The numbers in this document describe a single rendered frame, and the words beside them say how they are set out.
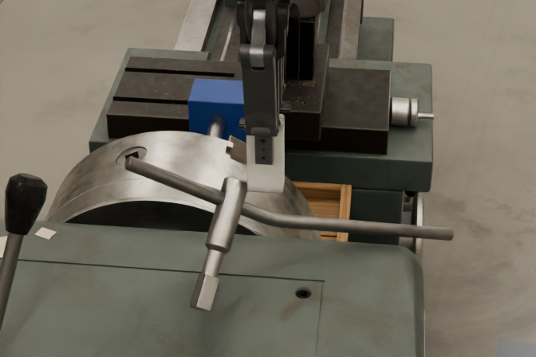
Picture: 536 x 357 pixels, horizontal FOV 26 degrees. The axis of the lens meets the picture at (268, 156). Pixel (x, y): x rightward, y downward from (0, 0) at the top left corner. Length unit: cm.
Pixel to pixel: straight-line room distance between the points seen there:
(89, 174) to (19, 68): 266
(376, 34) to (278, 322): 167
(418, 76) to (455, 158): 146
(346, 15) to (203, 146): 109
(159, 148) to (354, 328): 35
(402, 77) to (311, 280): 98
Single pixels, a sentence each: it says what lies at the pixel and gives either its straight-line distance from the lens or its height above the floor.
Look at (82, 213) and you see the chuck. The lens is 118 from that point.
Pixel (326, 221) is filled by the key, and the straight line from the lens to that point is 103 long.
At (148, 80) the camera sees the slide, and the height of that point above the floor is 97.
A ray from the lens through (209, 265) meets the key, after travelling 98.
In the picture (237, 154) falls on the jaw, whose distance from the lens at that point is 124.
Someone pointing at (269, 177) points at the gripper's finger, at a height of 136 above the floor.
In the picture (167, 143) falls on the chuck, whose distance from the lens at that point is 123.
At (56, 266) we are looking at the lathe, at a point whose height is 125.
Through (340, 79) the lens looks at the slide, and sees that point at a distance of 186.
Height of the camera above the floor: 192
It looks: 35 degrees down
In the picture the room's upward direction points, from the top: straight up
